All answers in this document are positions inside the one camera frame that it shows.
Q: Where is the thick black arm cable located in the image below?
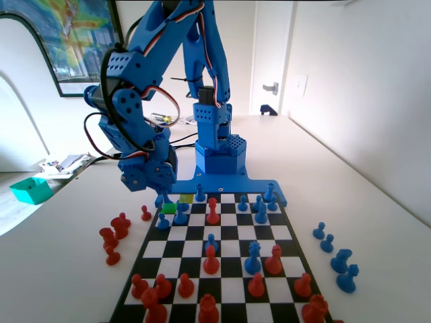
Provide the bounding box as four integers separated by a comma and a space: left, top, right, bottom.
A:
100, 20, 158, 154

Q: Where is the red chess knight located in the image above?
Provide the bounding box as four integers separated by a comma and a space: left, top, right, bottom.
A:
110, 217, 129, 241

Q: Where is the red chess rook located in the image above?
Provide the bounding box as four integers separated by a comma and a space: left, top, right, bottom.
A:
301, 294, 329, 323
98, 227, 119, 251
140, 287, 168, 323

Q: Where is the red chess queen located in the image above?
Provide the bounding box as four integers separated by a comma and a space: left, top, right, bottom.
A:
197, 293, 220, 323

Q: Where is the framed map poster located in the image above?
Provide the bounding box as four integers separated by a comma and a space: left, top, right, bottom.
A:
0, 0, 137, 98

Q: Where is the black and white chessboard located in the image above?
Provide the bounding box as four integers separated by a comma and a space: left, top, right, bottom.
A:
108, 192, 337, 323

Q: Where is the stack of papers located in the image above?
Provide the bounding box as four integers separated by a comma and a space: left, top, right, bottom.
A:
32, 153, 95, 181

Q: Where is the yellow handled screwdriver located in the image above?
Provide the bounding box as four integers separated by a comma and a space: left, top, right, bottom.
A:
150, 112, 174, 126

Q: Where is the white door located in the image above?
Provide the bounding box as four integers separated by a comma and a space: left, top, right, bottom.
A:
248, 0, 297, 116

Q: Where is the black cable bundle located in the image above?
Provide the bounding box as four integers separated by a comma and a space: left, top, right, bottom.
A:
88, 131, 199, 166

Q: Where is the white curved panel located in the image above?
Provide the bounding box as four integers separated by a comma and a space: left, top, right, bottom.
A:
0, 13, 61, 172

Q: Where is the blue base plate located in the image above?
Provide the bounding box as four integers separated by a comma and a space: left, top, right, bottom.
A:
154, 167, 290, 209

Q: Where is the teal plastic box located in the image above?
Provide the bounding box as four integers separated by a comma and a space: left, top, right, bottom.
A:
9, 177, 54, 205

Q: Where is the blue chess queen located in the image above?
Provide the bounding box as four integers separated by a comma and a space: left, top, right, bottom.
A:
244, 242, 263, 275

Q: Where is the red chess king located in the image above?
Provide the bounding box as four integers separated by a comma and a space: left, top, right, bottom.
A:
205, 198, 221, 225

